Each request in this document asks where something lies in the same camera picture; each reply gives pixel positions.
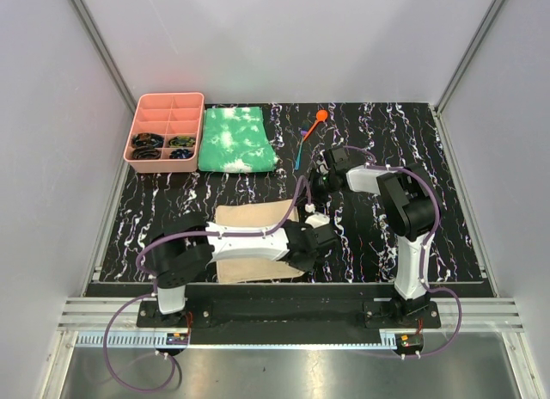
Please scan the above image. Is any dark coiled band top-left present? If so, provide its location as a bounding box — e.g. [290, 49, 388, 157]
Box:
[131, 132, 164, 149]

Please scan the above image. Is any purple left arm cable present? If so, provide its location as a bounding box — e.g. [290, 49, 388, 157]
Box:
[102, 175, 315, 395]

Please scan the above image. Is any beige cloth napkin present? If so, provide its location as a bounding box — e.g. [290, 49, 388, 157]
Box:
[214, 199, 304, 284]

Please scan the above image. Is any orange plastic spoon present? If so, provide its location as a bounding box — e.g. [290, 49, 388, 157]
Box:
[303, 109, 328, 139]

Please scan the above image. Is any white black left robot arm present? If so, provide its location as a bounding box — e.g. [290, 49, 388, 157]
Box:
[140, 220, 338, 327]

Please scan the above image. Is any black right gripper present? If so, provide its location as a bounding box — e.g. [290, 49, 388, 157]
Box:
[294, 169, 336, 207]

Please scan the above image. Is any green white tie-dye cloth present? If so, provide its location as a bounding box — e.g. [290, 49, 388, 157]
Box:
[198, 107, 278, 174]

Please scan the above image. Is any black marble pattern mat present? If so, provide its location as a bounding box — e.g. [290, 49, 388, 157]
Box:
[99, 102, 485, 283]

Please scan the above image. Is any yellow green coiled band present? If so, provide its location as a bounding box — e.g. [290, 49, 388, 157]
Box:
[168, 135, 196, 148]

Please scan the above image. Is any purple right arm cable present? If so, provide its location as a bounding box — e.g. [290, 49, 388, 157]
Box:
[343, 144, 463, 359]

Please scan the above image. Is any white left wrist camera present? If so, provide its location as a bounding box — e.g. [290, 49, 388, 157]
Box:
[304, 204, 330, 228]

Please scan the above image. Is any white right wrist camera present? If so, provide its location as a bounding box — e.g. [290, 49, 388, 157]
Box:
[315, 159, 327, 174]

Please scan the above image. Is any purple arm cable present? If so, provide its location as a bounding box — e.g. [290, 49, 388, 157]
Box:
[102, 175, 315, 395]
[343, 144, 463, 359]

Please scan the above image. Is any teal plastic utensil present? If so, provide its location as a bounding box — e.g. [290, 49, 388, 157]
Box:
[294, 136, 305, 171]

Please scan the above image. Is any blue coiled band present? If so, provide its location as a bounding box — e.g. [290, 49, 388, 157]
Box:
[168, 148, 193, 159]

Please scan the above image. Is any dark coiled band bottom-left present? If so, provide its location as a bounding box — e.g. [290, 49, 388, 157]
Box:
[131, 146, 162, 161]

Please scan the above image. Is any pink compartment tray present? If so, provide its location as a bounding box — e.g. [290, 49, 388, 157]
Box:
[124, 92, 205, 174]

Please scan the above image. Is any aluminium front frame rail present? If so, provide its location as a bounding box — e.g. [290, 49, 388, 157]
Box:
[58, 298, 523, 350]

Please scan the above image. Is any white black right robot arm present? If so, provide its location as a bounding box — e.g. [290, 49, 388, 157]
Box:
[309, 146, 441, 328]

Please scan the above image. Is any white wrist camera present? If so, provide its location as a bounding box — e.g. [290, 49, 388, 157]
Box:
[315, 159, 327, 174]
[304, 204, 330, 228]

